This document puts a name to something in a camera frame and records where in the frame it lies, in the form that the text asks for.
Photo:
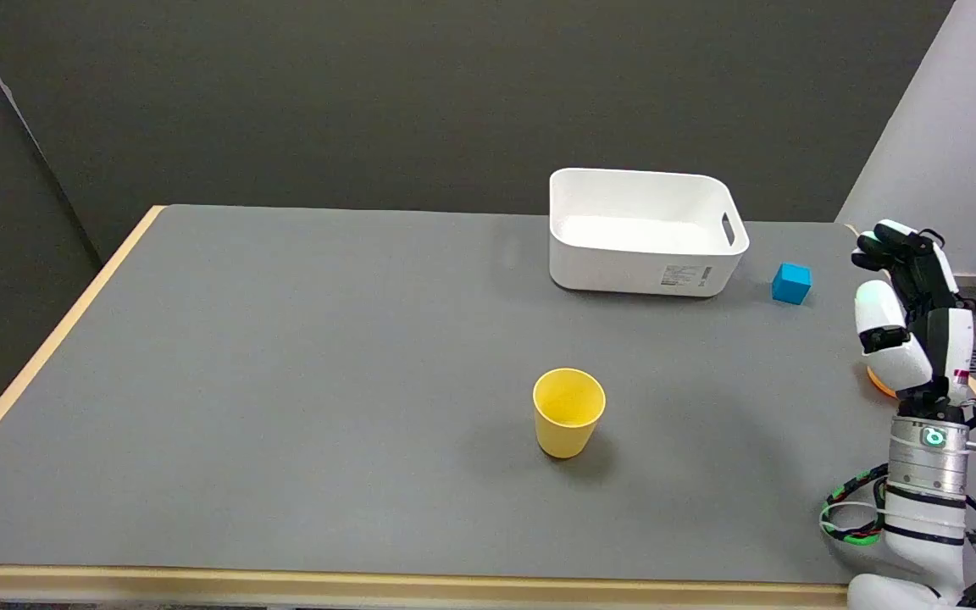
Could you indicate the blue cube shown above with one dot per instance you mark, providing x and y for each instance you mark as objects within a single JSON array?
[{"x": 791, "y": 283}]

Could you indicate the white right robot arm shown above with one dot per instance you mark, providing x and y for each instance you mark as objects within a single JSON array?
[{"x": 924, "y": 508}]

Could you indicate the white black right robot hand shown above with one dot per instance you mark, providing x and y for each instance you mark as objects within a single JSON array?
[{"x": 895, "y": 339}]

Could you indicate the orange round object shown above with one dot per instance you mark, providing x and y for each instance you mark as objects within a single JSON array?
[{"x": 879, "y": 382}]

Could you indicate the white plastic storage bin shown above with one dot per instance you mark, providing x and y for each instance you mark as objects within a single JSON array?
[{"x": 642, "y": 233}]

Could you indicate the yellow plastic cup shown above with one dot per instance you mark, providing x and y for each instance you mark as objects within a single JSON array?
[{"x": 568, "y": 415}]

